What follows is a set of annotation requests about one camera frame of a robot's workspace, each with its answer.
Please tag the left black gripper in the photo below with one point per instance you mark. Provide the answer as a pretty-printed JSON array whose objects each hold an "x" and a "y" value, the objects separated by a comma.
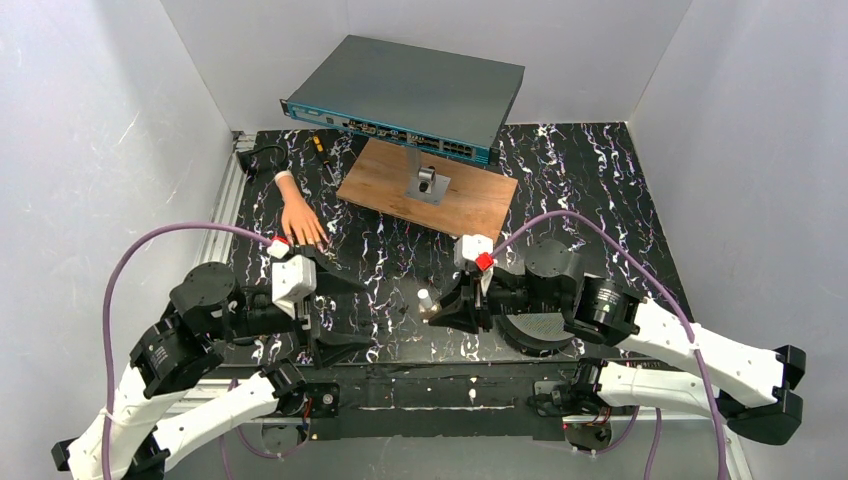
[{"x": 305, "y": 312}]

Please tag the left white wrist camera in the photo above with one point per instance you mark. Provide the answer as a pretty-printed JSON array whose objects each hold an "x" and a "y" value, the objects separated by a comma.
[{"x": 292, "y": 281}]

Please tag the grey ribbed round disc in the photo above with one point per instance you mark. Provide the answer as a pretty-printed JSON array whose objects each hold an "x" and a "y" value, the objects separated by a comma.
[{"x": 534, "y": 334}]

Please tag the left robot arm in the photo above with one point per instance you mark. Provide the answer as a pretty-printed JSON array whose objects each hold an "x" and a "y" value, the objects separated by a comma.
[{"x": 134, "y": 437}]

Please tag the black plug with cable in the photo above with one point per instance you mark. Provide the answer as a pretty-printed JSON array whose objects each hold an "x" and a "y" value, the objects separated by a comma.
[{"x": 262, "y": 160}]

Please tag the grey teal network switch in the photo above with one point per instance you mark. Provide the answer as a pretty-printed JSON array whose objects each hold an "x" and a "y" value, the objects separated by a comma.
[{"x": 439, "y": 102}]

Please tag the nail polish bottle white cap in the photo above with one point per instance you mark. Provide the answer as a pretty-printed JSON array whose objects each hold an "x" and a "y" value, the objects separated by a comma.
[{"x": 427, "y": 307}]

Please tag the mannequin hand with nails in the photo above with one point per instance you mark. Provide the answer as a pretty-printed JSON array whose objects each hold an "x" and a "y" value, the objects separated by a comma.
[{"x": 299, "y": 222}]

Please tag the black front mounting rail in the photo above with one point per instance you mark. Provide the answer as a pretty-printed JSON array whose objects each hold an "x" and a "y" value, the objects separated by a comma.
[{"x": 427, "y": 400}]

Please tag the aluminium frame profile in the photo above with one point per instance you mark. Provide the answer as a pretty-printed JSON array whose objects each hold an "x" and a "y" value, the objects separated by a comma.
[{"x": 189, "y": 187}]

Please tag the wooden base board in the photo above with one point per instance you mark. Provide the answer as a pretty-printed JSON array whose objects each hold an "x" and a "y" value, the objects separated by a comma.
[{"x": 477, "y": 200}]

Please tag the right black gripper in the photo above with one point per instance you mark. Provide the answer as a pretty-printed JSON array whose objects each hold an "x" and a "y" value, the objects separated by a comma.
[{"x": 477, "y": 302}]

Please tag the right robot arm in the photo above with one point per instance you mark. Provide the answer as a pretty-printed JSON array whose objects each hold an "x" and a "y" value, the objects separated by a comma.
[{"x": 750, "y": 390}]

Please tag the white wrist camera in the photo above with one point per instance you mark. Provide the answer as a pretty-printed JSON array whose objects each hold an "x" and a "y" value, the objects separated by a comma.
[
  {"x": 292, "y": 281},
  {"x": 473, "y": 254}
]

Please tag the yellow black screwdriver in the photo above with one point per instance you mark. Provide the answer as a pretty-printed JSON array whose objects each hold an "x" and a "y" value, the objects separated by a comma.
[{"x": 323, "y": 156}]

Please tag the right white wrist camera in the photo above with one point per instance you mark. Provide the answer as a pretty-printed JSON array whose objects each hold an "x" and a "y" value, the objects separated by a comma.
[{"x": 473, "y": 254}]

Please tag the metal stand bracket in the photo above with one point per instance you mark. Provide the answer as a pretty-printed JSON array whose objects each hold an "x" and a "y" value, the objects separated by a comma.
[{"x": 425, "y": 184}]

